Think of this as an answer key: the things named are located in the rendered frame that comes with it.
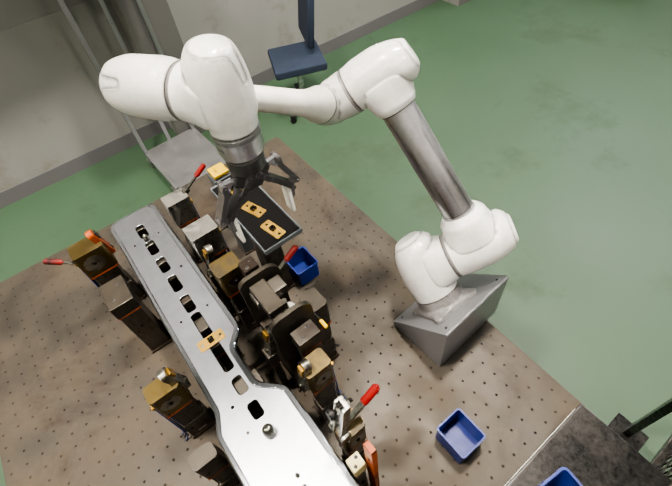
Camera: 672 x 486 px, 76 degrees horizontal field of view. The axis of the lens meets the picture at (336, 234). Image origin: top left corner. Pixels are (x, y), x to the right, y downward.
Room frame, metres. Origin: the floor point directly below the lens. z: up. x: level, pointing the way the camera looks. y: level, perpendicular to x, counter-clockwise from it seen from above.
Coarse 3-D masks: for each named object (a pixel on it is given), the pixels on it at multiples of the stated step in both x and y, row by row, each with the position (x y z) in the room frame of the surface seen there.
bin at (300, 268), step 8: (304, 248) 1.09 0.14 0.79; (296, 256) 1.08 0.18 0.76; (304, 256) 1.09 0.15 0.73; (312, 256) 1.04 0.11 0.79; (288, 264) 1.02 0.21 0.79; (296, 264) 1.07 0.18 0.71; (304, 264) 1.07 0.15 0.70; (312, 264) 1.00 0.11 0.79; (296, 272) 0.97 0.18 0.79; (304, 272) 0.97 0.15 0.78; (312, 272) 0.99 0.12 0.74; (304, 280) 0.97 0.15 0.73
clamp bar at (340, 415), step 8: (336, 400) 0.32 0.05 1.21; (344, 400) 0.32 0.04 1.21; (352, 400) 0.32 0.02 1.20; (336, 408) 0.30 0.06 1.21; (344, 408) 0.30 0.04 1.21; (328, 416) 0.29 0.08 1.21; (336, 416) 0.31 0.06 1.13; (344, 416) 0.29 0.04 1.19; (336, 424) 0.31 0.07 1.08; (344, 424) 0.29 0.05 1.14; (344, 432) 0.28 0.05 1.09
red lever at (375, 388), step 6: (372, 384) 0.37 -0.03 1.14; (372, 390) 0.35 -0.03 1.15; (378, 390) 0.35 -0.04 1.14; (366, 396) 0.34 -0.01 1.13; (372, 396) 0.34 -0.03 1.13; (360, 402) 0.34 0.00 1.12; (366, 402) 0.33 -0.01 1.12; (354, 408) 0.33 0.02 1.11; (360, 408) 0.33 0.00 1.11; (354, 414) 0.32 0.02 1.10
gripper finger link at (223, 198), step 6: (222, 186) 0.62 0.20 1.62; (222, 192) 0.62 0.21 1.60; (228, 192) 0.62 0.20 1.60; (222, 198) 0.62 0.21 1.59; (228, 198) 0.62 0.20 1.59; (222, 204) 0.61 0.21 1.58; (228, 204) 0.61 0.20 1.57; (216, 210) 0.62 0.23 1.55; (222, 210) 0.60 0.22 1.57; (216, 216) 0.61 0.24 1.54; (222, 216) 0.60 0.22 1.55; (222, 222) 0.60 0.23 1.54
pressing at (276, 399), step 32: (128, 224) 1.17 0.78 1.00; (160, 224) 1.14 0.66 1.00; (128, 256) 1.01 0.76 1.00; (160, 256) 0.98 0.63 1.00; (160, 288) 0.84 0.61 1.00; (192, 288) 0.82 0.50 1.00; (192, 320) 0.70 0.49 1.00; (224, 320) 0.69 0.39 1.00; (192, 352) 0.59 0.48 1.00; (224, 384) 0.48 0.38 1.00; (256, 384) 0.46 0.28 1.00; (224, 416) 0.39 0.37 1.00; (288, 416) 0.37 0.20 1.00; (224, 448) 0.31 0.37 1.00; (256, 448) 0.30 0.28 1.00; (288, 448) 0.29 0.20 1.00; (320, 448) 0.28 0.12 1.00; (256, 480) 0.23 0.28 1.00; (288, 480) 0.22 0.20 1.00; (320, 480) 0.21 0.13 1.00; (352, 480) 0.20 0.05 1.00
